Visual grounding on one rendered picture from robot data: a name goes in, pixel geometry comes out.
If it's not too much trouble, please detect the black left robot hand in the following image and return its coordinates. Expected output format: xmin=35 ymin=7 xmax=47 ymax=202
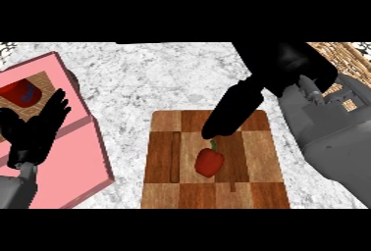
xmin=0 ymin=87 xmax=72 ymax=171

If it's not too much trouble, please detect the pink open box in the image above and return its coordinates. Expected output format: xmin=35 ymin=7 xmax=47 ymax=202
xmin=0 ymin=51 xmax=116 ymax=210

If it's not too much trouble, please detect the red can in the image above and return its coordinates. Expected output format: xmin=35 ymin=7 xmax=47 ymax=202
xmin=0 ymin=78 xmax=43 ymax=109

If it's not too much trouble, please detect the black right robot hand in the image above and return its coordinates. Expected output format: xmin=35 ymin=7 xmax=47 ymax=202
xmin=199 ymin=42 xmax=338 ymax=141

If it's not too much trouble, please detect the red bell pepper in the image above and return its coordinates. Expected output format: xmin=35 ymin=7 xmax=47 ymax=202
xmin=192 ymin=139 xmax=226 ymax=179

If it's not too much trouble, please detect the checkered wooden cutting board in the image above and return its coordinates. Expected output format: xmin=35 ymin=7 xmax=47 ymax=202
xmin=139 ymin=109 xmax=292 ymax=210

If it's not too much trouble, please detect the wicker basket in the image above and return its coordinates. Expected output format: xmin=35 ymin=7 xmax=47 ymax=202
xmin=306 ymin=42 xmax=371 ymax=112

